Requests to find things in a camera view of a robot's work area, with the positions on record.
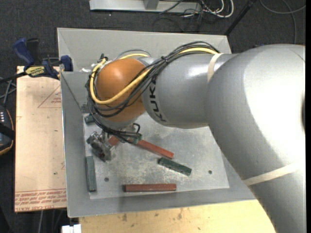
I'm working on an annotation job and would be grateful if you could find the brown cardboard board, red print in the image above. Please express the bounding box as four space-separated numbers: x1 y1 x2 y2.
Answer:
14 66 68 213

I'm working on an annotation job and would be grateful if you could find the red-brown flat block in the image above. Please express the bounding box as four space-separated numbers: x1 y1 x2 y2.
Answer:
107 135 175 160
124 183 177 193

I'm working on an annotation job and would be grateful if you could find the grey metal bin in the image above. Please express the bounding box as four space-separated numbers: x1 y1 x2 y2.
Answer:
57 27 256 218

